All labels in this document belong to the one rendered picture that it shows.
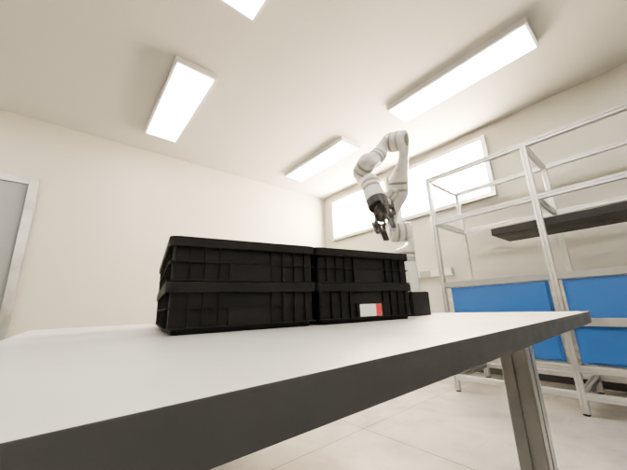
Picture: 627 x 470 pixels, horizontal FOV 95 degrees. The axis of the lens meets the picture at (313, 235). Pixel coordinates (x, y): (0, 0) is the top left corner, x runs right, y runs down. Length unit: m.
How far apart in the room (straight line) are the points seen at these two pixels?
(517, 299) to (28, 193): 4.53
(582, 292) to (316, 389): 2.54
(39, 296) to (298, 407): 3.68
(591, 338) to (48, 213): 4.74
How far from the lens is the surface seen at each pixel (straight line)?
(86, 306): 3.85
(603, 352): 2.74
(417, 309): 1.33
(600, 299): 2.71
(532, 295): 2.77
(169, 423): 0.21
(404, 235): 1.40
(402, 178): 1.38
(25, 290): 3.86
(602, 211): 2.78
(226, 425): 0.22
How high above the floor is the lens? 0.75
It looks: 14 degrees up
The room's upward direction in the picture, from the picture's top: 2 degrees counter-clockwise
